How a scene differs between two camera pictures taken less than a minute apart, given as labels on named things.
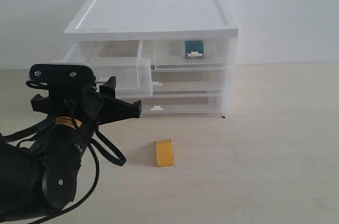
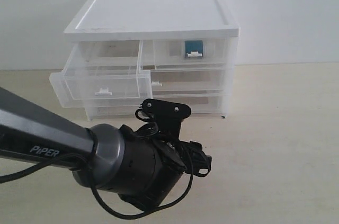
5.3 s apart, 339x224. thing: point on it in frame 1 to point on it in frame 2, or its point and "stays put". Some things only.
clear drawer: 190,54 stays put
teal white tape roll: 194,48 stays put
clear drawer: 134,76 stays put
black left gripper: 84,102 to 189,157
